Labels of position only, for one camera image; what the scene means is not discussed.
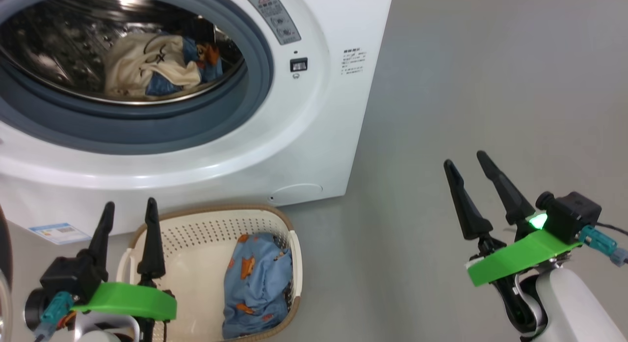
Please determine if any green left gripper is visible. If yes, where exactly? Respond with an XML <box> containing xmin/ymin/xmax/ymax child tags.
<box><xmin>71</xmin><ymin>197</ymin><xmax>178</xmax><ymax>342</ymax></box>

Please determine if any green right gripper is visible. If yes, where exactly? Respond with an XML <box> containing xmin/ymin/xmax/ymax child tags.
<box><xmin>443</xmin><ymin>151</ymin><xmax>582</xmax><ymax>287</ymax></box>

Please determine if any black glass washer door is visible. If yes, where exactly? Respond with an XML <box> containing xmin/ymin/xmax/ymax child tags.
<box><xmin>0</xmin><ymin>205</ymin><xmax>13</xmax><ymax>342</ymax></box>

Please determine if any blue garment with orange print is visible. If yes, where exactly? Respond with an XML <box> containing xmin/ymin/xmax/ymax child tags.
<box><xmin>222</xmin><ymin>233</ymin><xmax>293</xmax><ymax>340</ymax></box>

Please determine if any cream garment with cartoon print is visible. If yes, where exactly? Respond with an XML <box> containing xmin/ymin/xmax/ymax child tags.
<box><xmin>104</xmin><ymin>32</ymin><xmax>224</xmax><ymax>99</ymax></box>

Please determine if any white front-load washing machine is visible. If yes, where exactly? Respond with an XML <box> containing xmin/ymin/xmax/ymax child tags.
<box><xmin>0</xmin><ymin>0</ymin><xmax>394</xmax><ymax>237</ymax></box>

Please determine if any stainless steel washer drum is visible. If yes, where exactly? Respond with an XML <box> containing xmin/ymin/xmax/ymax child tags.
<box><xmin>0</xmin><ymin>0</ymin><xmax>246</xmax><ymax>105</ymax></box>

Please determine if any blue energy label sticker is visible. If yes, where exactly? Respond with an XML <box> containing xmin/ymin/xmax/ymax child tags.
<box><xmin>28</xmin><ymin>222</ymin><xmax>92</xmax><ymax>245</ymax></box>

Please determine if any cream perforated laundry basket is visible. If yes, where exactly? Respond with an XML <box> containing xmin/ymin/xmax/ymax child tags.
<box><xmin>116</xmin><ymin>205</ymin><xmax>303</xmax><ymax>342</ymax></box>

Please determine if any round white filter cover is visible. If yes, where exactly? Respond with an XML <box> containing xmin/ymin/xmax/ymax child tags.
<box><xmin>269</xmin><ymin>184</ymin><xmax>323</xmax><ymax>205</ymax></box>

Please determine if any grey warning label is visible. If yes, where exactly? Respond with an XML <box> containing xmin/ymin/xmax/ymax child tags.
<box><xmin>247</xmin><ymin>0</ymin><xmax>302</xmax><ymax>46</ymax></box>

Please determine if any teal left cable connector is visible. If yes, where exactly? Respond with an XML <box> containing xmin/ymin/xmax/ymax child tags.
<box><xmin>34</xmin><ymin>291</ymin><xmax>74</xmax><ymax>342</ymax></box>

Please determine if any teal cable connector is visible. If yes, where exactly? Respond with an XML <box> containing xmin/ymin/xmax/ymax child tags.
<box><xmin>579</xmin><ymin>225</ymin><xmax>628</xmax><ymax>267</ymax></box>
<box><xmin>34</xmin><ymin>291</ymin><xmax>74</xmax><ymax>342</ymax></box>

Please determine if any teal right cable connector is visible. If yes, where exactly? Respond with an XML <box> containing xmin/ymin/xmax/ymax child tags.
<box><xmin>579</xmin><ymin>225</ymin><xmax>628</xmax><ymax>267</ymax></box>

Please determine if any thin black right cable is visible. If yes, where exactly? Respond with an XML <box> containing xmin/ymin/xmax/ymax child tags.
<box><xmin>596</xmin><ymin>222</ymin><xmax>628</xmax><ymax>237</ymax></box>

